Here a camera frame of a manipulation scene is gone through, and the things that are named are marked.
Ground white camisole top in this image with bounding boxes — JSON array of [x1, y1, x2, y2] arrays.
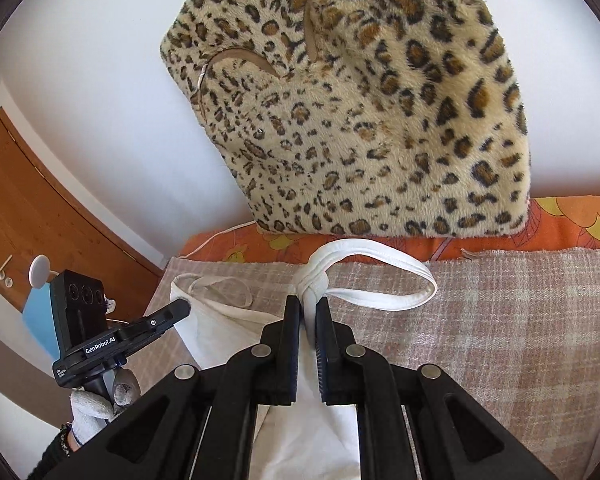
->
[[170, 240, 439, 480]]

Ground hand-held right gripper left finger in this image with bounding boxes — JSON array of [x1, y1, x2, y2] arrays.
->
[[45, 295, 302, 480]]

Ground white cable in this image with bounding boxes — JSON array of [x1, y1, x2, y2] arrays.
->
[[184, 220, 257, 262]]

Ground leopard print cushion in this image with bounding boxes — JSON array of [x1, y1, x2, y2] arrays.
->
[[159, 0, 532, 238]]

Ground wooden door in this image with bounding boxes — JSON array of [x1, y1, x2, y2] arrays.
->
[[0, 106, 165, 323]]

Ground white clip lamp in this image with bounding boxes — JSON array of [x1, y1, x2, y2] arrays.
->
[[28, 255, 52, 289]]

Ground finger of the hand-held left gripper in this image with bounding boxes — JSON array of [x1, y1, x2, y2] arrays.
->
[[144, 298, 192, 333]]

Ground orange floral bed sheet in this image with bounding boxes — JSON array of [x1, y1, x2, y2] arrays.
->
[[179, 195, 600, 267]]

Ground plaid blanket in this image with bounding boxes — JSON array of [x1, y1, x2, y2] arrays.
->
[[145, 247, 600, 480]]

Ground person's left hand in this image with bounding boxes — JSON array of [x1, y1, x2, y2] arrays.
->
[[69, 366, 142, 447]]

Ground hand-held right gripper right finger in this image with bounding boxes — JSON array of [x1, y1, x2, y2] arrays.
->
[[315, 297, 557, 480]]

